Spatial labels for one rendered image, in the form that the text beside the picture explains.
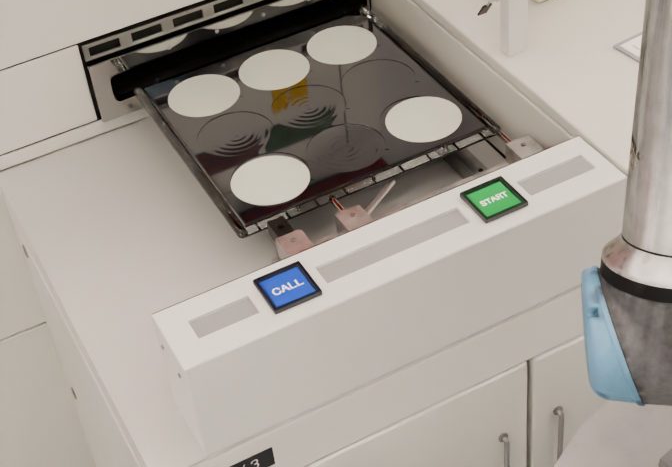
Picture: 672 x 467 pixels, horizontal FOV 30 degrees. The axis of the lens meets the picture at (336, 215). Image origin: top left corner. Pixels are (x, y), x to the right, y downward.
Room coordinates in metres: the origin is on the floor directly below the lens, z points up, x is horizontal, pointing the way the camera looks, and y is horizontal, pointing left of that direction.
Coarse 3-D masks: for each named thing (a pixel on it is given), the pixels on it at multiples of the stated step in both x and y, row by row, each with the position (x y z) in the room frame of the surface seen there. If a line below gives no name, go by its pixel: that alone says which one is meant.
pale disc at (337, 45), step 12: (324, 36) 1.55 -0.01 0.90; (336, 36) 1.55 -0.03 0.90; (348, 36) 1.54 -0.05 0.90; (360, 36) 1.54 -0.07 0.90; (372, 36) 1.53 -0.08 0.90; (312, 48) 1.52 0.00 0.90; (324, 48) 1.52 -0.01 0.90; (336, 48) 1.51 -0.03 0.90; (348, 48) 1.51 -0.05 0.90; (360, 48) 1.51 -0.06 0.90; (372, 48) 1.50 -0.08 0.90; (324, 60) 1.49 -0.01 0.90; (336, 60) 1.48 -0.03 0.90; (348, 60) 1.48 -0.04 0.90
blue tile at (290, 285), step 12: (276, 276) 0.99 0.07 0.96; (288, 276) 0.98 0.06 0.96; (300, 276) 0.98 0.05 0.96; (264, 288) 0.97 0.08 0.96; (276, 288) 0.97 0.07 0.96; (288, 288) 0.97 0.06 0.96; (300, 288) 0.96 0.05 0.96; (312, 288) 0.96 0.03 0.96; (276, 300) 0.95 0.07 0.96; (288, 300) 0.95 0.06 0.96
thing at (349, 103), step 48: (288, 48) 1.53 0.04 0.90; (384, 48) 1.50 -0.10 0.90; (240, 96) 1.42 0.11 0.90; (288, 96) 1.41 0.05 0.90; (336, 96) 1.40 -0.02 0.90; (384, 96) 1.38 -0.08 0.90; (432, 96) 1.37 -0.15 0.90; (192, 144) 1.33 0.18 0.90; (240, 144) 1.32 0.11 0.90; (288, 144) 1.30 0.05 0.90; (336, 144) 1.29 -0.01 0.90; (384, 144) 1.28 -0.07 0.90; (432, 144) 1.27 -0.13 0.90
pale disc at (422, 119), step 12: (396, 108) 1.35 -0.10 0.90; (408, 108) 1.35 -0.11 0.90; (420, 108) 1.34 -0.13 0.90; (432, 108) 1.34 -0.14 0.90; (444, 108) 1.34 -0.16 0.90; (456, 108) 1.33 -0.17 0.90; (396, 120) 1.33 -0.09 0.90; (408, 120) 1.32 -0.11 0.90; (420, 120) 1.32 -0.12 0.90; (432, 120) 1.31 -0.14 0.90; (444, 120) 1.31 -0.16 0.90; (456, 120) 1.31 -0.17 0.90; (396, 132) 1.30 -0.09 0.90; (408, 132) 1.30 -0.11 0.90; (420, 132) 1.29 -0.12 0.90; (432, 132) 1.29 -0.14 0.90; (444, 132) 1.29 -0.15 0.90
